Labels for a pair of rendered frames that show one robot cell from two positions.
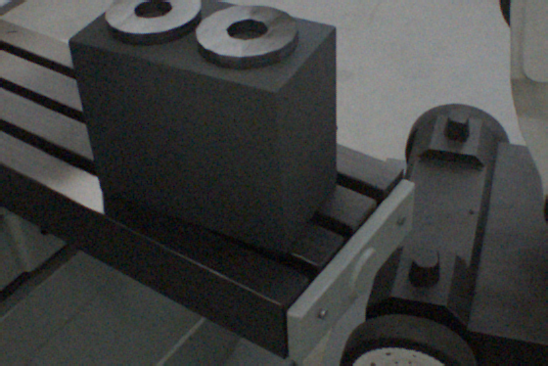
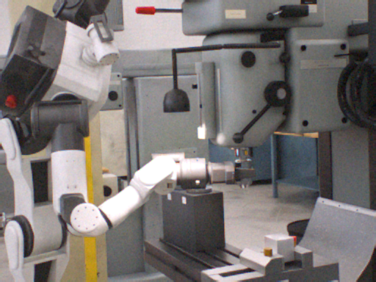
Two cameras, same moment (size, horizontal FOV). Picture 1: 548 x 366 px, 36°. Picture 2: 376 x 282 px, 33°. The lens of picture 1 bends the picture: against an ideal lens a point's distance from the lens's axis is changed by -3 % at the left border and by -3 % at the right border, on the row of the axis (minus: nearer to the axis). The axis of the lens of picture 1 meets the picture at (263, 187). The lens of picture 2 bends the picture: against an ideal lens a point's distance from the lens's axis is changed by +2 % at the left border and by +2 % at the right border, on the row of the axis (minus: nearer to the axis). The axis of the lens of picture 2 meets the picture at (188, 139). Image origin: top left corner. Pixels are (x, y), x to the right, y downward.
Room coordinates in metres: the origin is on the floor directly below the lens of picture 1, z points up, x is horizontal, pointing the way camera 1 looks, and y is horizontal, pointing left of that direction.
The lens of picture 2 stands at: (2.61, 1.06, 1.49)
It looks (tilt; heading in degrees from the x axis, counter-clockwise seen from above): 5 degrees down; 208
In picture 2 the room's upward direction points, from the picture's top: 3 degrees counter-clockwise
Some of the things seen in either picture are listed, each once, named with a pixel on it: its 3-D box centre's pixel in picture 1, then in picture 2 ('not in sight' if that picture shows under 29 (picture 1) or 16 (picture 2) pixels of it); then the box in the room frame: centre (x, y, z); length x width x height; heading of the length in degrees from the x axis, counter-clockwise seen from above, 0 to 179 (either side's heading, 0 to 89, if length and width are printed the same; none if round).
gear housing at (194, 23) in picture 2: not in sight; (251, 13); (0.91, 0.38, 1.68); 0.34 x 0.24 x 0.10; 142
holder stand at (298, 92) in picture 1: (208, 109); (192, 214); (0.68, 0.05, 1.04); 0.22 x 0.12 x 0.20; 59
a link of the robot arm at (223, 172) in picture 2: not in sight; (211, 174); (0.99, 0.28, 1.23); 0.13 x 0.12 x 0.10; 29
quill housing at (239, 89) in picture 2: not in sight; (241, 89); (0.94, 0.36, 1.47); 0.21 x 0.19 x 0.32; 52
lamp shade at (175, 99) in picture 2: not in sight; (175, 100); (1.12, 0.25, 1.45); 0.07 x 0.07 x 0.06
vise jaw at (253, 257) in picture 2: not in sight; (261, 259); (1.09, 0.46, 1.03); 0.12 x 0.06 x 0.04; 53
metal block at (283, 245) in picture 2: not in sight; (279, 247); (1.05, 0.49, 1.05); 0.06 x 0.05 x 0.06; 53
